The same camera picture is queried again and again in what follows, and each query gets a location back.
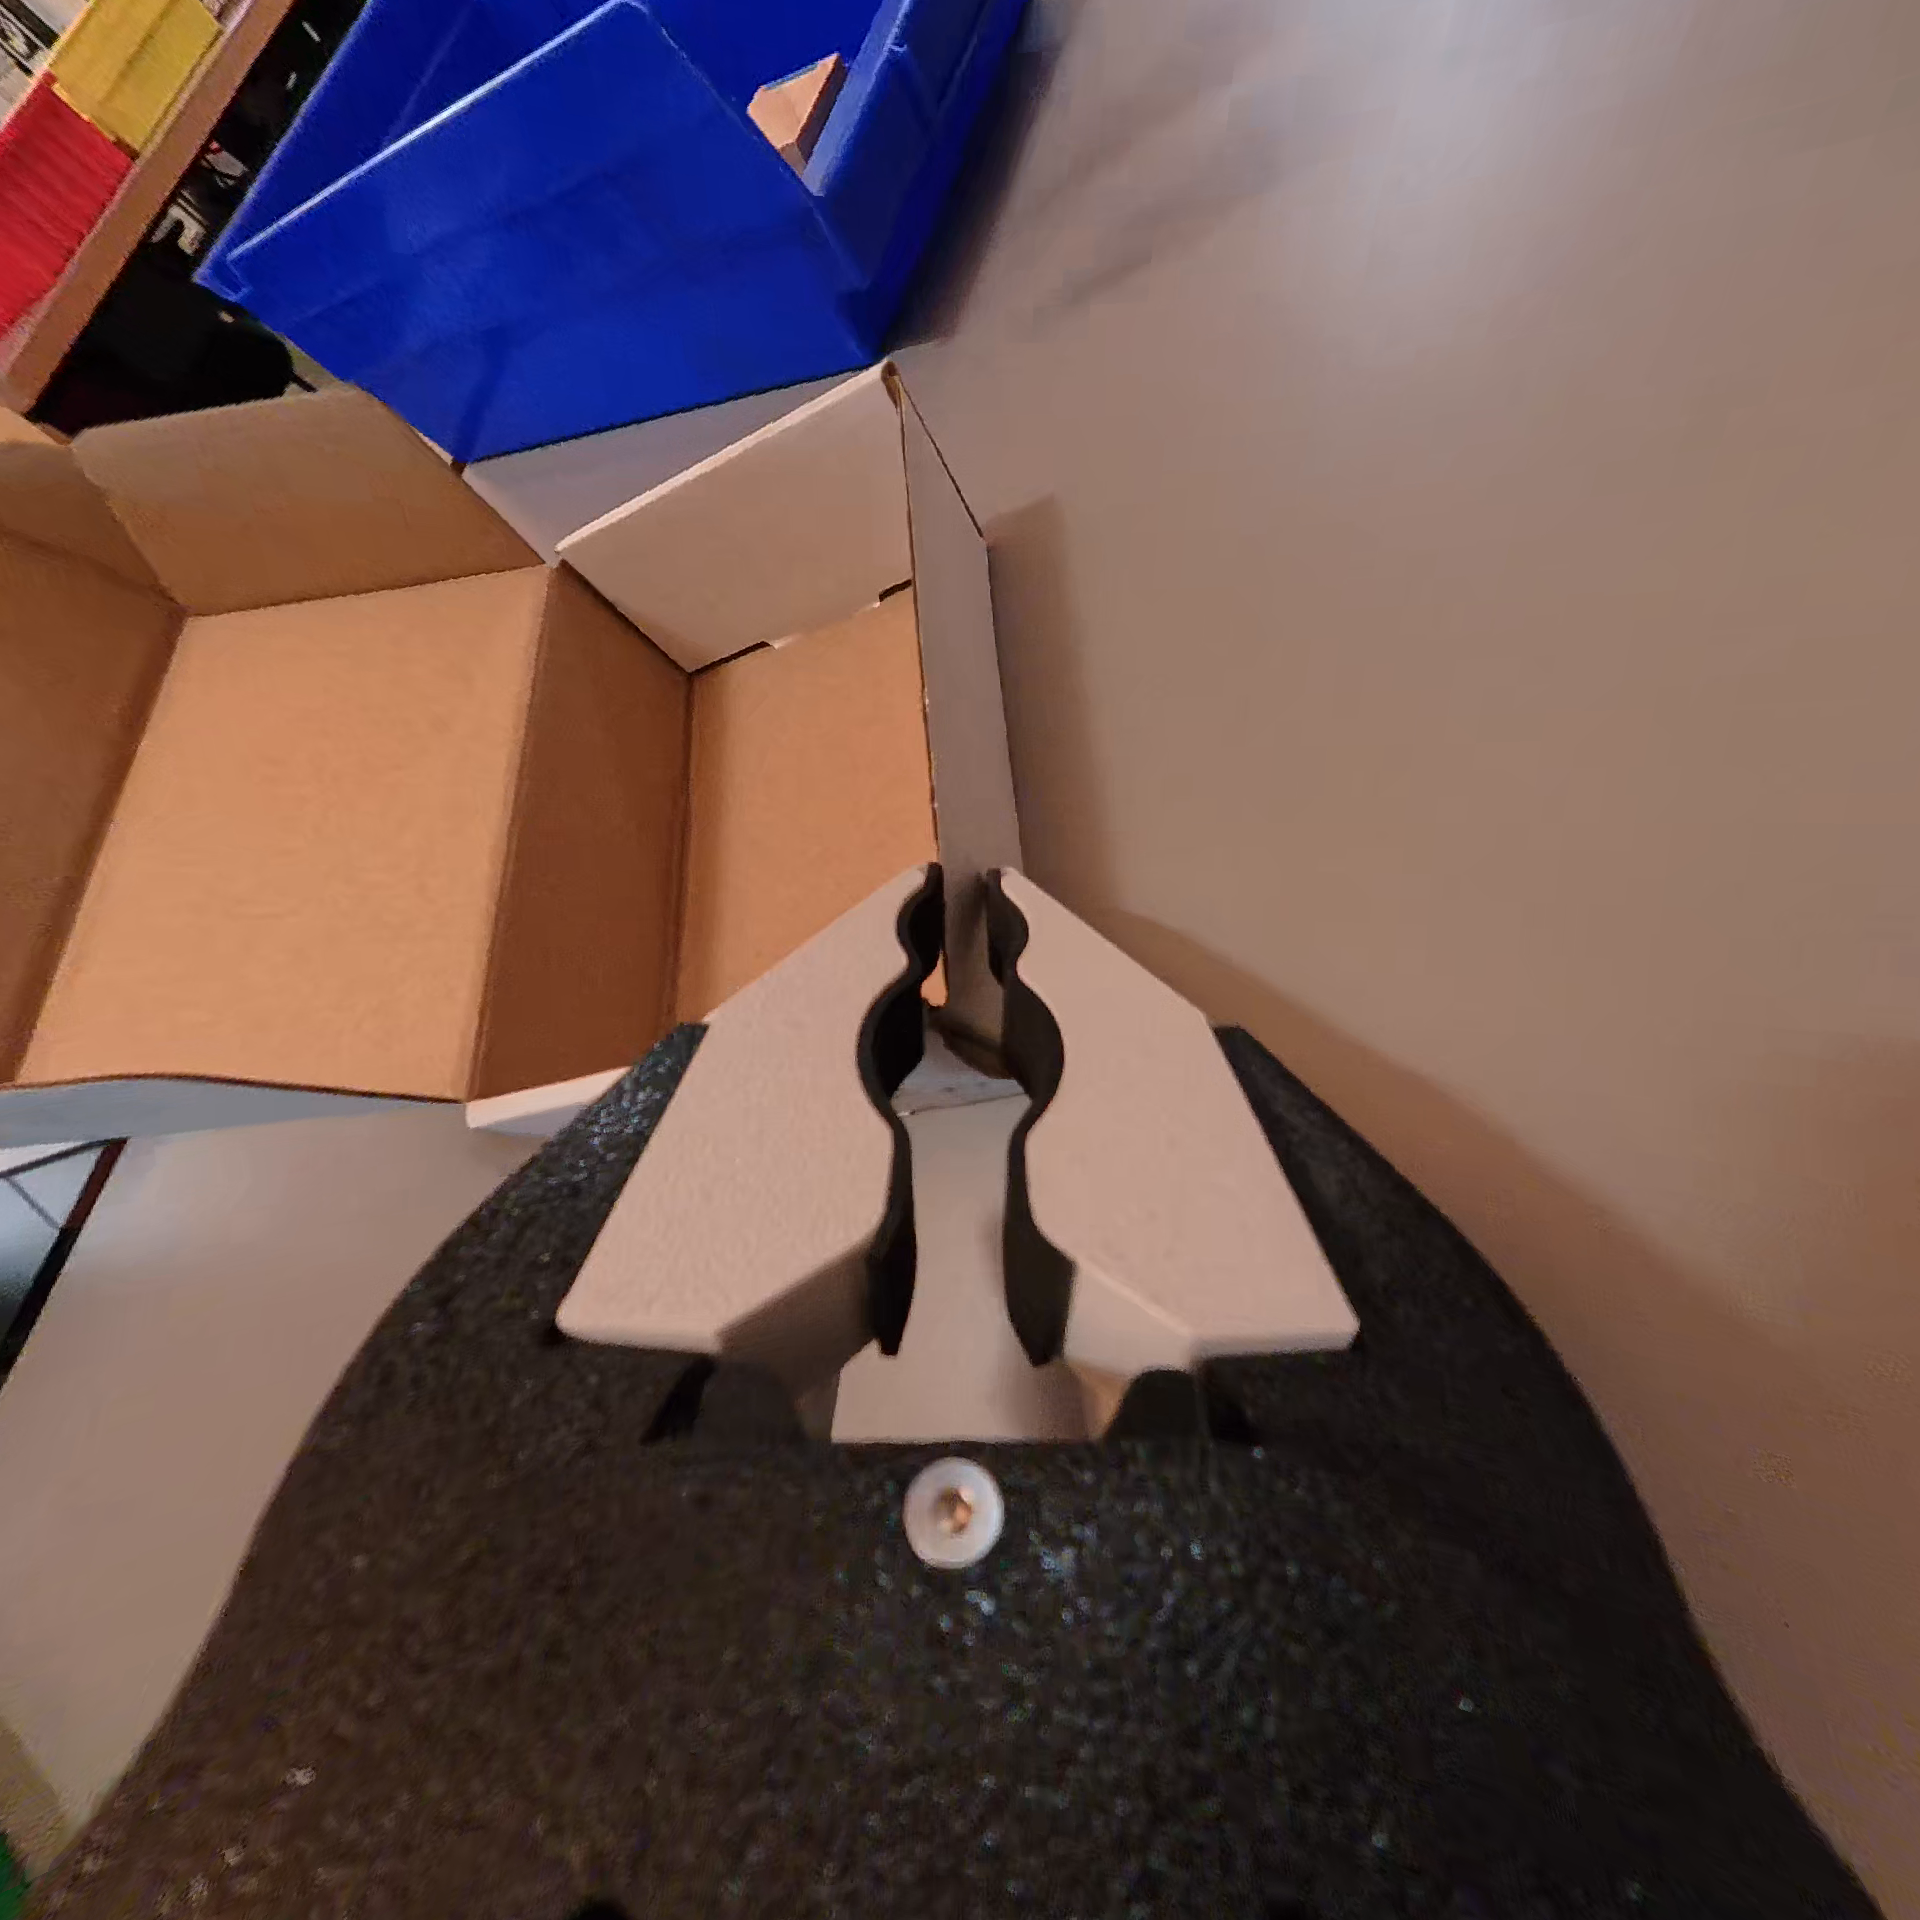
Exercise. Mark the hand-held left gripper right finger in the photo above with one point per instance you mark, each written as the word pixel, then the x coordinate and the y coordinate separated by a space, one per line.
pixel 1184 1202

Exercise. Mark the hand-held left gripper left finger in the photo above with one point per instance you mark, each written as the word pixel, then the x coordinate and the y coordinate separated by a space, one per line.
pixel 722 1202

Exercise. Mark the white cardboard box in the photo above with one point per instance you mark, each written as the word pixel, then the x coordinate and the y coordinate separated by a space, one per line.
pixel 375 826

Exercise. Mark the green block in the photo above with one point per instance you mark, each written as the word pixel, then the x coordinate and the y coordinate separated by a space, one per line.
pixel 10 1861

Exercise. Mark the blue plastic bin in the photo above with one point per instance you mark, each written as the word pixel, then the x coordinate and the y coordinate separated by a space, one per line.
pixel 570 226

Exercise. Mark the small cardboard box in bin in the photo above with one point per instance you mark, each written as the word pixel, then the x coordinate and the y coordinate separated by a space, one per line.
pixel 796 112

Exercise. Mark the red bin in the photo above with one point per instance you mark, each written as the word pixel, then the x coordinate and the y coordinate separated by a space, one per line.
pixel 54 196

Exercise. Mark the yellow bin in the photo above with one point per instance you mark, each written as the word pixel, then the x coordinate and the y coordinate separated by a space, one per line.
pixel 135 61

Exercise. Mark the black and white printed tag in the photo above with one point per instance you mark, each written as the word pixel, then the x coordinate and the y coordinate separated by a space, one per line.
pixel 30 38

